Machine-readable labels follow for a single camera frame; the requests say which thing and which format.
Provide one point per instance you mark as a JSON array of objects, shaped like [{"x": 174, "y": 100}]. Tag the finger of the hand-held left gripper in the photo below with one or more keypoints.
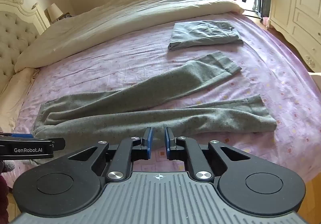
[
  {"x": 22, "y": 135},
  {"x": 59, "y": 144}
]

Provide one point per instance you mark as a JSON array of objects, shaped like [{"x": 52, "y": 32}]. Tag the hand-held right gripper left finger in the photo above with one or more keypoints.
[{"x": 149, "y": 143}]

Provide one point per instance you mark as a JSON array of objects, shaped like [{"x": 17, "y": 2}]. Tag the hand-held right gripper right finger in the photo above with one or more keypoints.
[{"x": 167, "y": 146}]

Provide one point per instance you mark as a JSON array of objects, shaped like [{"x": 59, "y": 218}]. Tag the gray speckled pants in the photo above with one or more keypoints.
[{"x": 125, "y": 113}]

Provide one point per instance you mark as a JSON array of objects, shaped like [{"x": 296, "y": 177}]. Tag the folded blue-gray pants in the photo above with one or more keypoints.
[{"x": 203, "y": 34}]

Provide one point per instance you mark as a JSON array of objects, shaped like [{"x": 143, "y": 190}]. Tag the cream pillow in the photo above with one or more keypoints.
[{"x": 17, "y": 91}]

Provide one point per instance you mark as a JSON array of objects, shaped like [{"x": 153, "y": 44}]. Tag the person's dark red clothing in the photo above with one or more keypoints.
[{"x": 3, "y": 193}]

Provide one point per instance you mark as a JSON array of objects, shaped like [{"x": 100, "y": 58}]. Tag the cream tufted headboard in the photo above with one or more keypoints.
[{"x": 12, "y": 30}]

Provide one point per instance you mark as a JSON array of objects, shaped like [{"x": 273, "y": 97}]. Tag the pink patterned bed sheet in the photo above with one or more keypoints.
[{"x": 263, "y": 83}]

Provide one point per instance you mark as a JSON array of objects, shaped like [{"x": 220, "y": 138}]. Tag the bedside lamp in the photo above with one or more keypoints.
[{"x": 54, "y": 11}]

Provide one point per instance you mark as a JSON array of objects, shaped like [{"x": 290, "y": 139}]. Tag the cream wardrobe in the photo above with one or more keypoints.
[{"x": 298, "y": 5}]

